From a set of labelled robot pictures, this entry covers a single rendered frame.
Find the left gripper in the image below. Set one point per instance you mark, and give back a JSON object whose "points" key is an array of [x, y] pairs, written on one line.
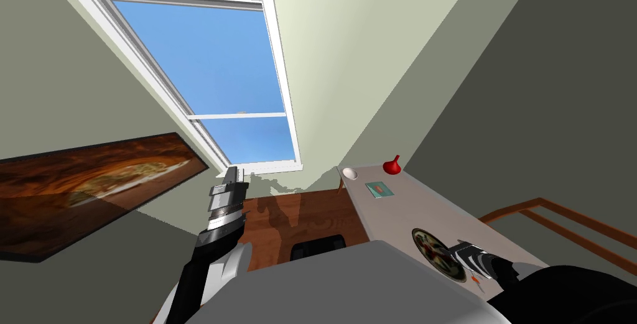
{"points": [[228, 195]]}

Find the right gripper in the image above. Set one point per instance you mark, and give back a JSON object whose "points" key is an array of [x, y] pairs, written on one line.
{"points": [[463, 256]]}

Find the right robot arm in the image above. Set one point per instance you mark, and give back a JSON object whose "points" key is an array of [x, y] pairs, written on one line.
{"points": [[562, 294]]}

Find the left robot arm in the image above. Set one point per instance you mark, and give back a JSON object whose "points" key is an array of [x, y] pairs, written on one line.
{"points": [[211, 247]]}

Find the dark patterned plate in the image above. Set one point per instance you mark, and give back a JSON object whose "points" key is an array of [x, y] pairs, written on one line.
{"points": [[433, 252]]}

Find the grey table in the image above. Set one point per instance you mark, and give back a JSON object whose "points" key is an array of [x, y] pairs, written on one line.
{"points": [[398, 214]]}

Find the wooden chair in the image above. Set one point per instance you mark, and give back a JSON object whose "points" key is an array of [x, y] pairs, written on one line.
{"points": [[557, 222]]}

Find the teal book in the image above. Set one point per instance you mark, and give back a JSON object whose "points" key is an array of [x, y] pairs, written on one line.
{"points": [[379, 189]]}

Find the white framed window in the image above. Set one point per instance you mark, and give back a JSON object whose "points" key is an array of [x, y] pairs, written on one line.
{"points": [[209, 73]]}

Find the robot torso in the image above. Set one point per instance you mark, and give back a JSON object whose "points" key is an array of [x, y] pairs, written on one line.
{"points": [[358, 289]]}

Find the red vase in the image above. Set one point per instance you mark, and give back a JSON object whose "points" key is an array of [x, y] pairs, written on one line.
{"points": [[392, 167]]}

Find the white bowl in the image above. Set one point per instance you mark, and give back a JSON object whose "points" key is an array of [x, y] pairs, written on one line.
{"points": [[350, 173]]}

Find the brown picture on wall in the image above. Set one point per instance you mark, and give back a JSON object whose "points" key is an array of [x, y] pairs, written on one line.
{"points": [[74, 192]]}

